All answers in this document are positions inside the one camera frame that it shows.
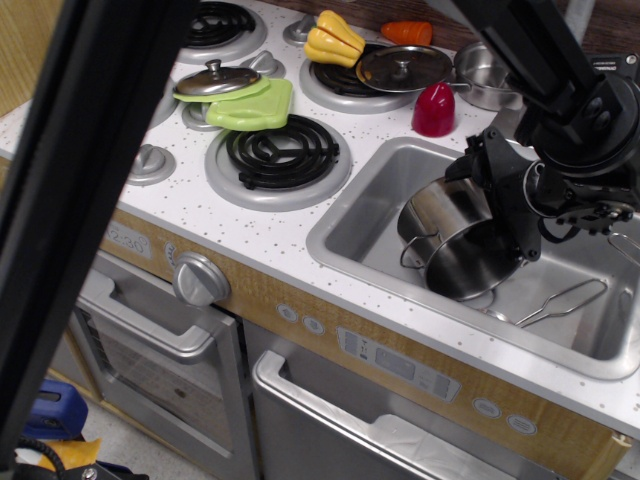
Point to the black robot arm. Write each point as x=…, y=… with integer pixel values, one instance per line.
x=583, y=124

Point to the yellow toy bell pepper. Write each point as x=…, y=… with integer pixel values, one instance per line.
x=332, y=41

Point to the grey toy sink basin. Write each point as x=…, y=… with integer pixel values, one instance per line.
x=358, y=237

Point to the black burner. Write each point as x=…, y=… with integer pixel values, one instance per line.
x=224, y=31
x=279, y=170
x=338, y=89
x=165, y=107

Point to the flat steel pan lid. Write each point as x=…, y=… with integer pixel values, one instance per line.
x=403, y=69

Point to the grey stove knob back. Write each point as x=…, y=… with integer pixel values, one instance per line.
x=296, y=34

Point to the black foreground post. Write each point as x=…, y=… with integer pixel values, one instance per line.
x=104, y=73

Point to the back left black burner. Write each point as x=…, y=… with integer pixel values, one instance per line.
x=224, y=31

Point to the steel wire utensil handle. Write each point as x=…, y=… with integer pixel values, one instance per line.
x=559, y=304

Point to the red toy pepper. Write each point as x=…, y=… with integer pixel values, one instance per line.
x=434, y=111

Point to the grey toy faucet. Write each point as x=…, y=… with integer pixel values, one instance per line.
x=577, y=16

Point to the back right black burner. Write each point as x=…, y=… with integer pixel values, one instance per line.
x=338, y=89

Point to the front right black burner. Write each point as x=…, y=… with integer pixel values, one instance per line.
x=279, y=170

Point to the toy oven door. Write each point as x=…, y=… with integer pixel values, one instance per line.
x=176, y=370

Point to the grey stove knob front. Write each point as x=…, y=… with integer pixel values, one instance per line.
x=152, y=165

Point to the domed steel pot lid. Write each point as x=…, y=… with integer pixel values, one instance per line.
x=216, y=79

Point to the front left black burner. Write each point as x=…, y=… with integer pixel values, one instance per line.
x=165, y=107

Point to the steel saucepan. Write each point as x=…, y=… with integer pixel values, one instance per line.
x=480, y=79

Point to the grey stove knob upper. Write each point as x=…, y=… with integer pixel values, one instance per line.
x=265, y=64

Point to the grey stove knob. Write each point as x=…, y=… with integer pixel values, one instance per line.
x=296, y=34
x=152, y=165
x=265, y=64
x=194, y=117

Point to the blue clamp tool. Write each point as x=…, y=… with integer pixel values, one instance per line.
x=59, y=412

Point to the orange toy carrot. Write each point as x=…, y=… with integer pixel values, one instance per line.
x=408, y=32

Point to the grey oven dial knob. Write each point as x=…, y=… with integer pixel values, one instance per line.
x=198, y=282

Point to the steel pot with handles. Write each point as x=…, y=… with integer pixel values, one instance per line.
x=449, y=227

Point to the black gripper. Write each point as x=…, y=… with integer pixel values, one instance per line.
x=496, y=167

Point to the yellow cloth on floor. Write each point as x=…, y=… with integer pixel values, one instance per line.
x=74, y=454

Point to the grey stove knob middle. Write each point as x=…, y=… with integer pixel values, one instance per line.
x=194, y=117

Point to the toy dishwasher door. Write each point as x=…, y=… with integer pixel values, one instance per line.
x=322, y=422

